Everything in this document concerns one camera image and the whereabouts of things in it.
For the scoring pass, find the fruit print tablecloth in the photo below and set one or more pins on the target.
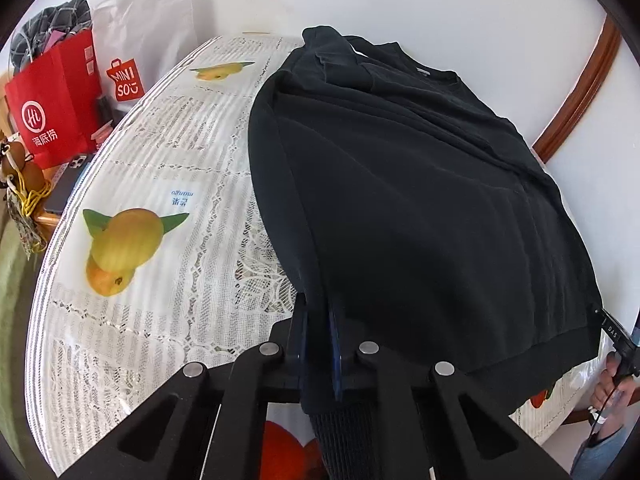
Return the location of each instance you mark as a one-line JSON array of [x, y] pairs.
[[175, 160]]

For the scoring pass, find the red paper bag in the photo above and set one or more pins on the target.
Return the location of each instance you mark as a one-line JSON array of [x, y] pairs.
[[52, 105]]

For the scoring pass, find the person's right forearm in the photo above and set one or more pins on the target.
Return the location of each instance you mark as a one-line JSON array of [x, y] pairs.
[[595, 455]]

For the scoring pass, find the green cloth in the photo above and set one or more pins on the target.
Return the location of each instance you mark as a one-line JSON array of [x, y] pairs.
[[15, 335]]

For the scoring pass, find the brown gourd pendant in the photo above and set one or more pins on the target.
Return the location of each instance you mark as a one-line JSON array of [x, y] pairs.
[[17, 155]]

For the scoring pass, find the black sweatshirt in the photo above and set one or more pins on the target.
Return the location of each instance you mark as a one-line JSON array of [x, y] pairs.
[[425, 210]]

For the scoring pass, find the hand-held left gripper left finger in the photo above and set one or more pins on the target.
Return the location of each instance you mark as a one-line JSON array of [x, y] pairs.
[[300, 345]]

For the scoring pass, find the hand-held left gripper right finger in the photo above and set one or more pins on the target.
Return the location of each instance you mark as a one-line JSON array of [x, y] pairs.
[[336, 360]]

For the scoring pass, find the dark smartphone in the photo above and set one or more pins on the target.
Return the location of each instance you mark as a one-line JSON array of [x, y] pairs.
[[62, 195]]

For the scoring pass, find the person's right hand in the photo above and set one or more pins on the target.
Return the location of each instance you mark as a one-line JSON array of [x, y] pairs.
[[607, 390]]

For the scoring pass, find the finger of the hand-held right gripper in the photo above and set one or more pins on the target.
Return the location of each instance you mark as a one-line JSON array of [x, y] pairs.
[[614, 331]]

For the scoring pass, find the brown wooden door frame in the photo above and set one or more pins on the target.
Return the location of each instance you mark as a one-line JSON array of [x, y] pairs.
[[580, 90]]

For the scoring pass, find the grey plaid cloth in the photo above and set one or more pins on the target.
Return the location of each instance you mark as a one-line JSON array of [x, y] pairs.
[[52, 27]]

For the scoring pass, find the white paper bag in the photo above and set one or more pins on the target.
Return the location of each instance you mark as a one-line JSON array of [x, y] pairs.
[[145, 35]]

